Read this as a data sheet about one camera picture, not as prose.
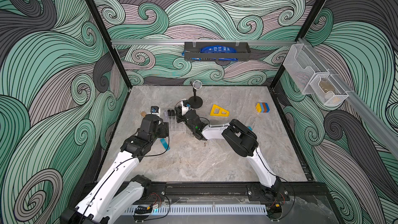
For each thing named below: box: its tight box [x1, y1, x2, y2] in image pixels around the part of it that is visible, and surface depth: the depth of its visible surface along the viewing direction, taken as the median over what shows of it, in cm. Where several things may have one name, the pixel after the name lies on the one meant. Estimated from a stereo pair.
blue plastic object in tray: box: [200, 45, 239, 62], surface depth 94 cm
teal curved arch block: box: [160, 138, 171, 152], surface depth 92 cm
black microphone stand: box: [188, 87, 204, 109], surface depth 112 cm
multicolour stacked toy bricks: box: [255, 102, 270, 113], surface depth 107 cm
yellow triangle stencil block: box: [209, 104, 230, 117], surface depth 106 cm
